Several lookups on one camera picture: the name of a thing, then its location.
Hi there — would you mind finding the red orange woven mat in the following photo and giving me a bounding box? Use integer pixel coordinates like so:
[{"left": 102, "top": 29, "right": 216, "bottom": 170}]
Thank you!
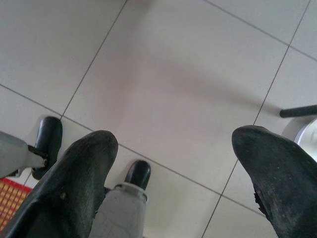
[{"left": 0, "top": 177, "right": 33, "bottom": 225}]

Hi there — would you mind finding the black robot right foot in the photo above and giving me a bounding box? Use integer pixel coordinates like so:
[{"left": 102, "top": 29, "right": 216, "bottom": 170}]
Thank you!
[{"left": 124, "top": 160, "right": 152, "bottom": 191}]

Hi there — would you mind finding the grey robot right leg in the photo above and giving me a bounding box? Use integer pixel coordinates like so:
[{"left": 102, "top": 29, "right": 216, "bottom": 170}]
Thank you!
[{"left": 91, "top": 183, "right": 149, "bottom": 238}]

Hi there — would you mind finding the black folding table leg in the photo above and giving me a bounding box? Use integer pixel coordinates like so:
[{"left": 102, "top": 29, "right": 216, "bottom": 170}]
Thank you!
[{"left": 279, "top": 105, "right": 317, "bottom": 119}]

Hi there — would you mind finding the grey robot left leg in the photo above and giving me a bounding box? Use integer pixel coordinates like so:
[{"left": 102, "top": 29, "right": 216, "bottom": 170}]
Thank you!
[{"left": 0, "top": 130, "right": 49, "bottom": 179}]

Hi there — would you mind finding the grey robot leg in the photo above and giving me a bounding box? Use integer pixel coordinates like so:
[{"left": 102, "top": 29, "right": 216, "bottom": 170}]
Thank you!
[
  {"left": 91, "top": 183, "right": 149, "bottom": 238},
  {"left": 0, "top": 130, "right": 49, "bottom": 179}
]

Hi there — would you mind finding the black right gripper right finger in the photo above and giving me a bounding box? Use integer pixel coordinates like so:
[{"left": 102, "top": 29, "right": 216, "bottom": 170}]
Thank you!
[{"left": 231, "top": 124, "right": 317, "bottom": 238}]

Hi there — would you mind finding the black robot left foot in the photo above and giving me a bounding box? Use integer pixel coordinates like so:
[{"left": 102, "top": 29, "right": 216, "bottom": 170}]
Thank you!
[{"left": 31, "top": 116, "right": 63, "bottom": 180}]

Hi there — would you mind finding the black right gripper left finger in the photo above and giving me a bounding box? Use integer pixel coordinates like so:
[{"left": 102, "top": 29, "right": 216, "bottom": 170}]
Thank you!
[{"left": 0, "top": 130, "right": 119, "bottom": 238}]

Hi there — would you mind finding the black robot foot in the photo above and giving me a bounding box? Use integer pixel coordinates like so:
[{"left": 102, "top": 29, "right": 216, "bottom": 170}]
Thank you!
[
  {"left": 31, "top": 116, "right": 63, "bottom": 180},
  {"left": 124, "top": 160, "right": 152, "bottom": 191}
]

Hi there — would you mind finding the white round plastic object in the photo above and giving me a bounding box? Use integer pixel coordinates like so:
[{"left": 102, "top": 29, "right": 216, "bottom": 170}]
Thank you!
[{"left": 281, "top": 116, "right": 317, "bottom": 162}]

